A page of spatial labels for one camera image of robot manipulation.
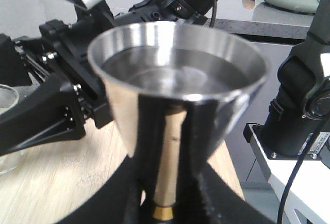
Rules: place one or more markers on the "clear glass measuring cup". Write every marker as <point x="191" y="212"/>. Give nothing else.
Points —
<point x="10" y="159"/>

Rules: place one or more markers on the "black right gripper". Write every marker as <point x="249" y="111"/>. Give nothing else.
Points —
<point x="52" y="112"/>

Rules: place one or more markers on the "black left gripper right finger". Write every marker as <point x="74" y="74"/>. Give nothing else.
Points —
<point x="205" y="197"/>

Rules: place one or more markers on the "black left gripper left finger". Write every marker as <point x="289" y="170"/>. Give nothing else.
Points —
<point x="127" y="197"/>

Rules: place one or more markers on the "light wooden cutting board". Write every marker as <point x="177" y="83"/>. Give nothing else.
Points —
<point x="53" y="180"/>

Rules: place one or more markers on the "steel double jigger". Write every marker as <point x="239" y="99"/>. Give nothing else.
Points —
<point x="175" y="63"/>

